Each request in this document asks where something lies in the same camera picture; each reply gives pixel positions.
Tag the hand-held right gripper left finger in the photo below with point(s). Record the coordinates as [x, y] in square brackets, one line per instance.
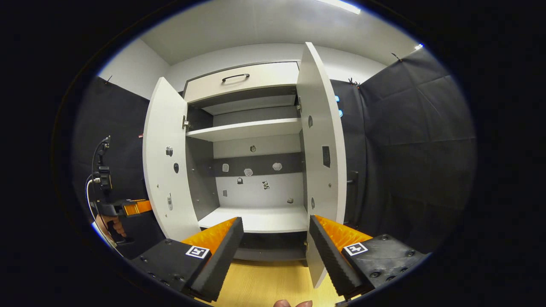
[219, 260]

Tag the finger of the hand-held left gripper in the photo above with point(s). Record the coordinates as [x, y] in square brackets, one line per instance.
[138, 207]

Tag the white cabinet drawer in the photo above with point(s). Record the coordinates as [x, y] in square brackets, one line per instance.
[264, 79]

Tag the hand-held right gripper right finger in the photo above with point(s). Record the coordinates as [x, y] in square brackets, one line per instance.
[328, 260]

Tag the white cabinet shelf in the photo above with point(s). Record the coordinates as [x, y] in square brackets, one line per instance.
[260, 219]
[247, 129]

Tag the long ceiling light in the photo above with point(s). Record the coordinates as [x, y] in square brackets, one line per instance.
[341, 6]

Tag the white cabinet door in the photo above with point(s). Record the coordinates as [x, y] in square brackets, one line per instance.
[318, 85]
[162, 119]

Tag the black clamp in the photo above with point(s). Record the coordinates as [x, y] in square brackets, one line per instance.
[353, 82]

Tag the white double-door shoe cabinet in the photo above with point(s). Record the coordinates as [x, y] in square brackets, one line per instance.
[200, 183]

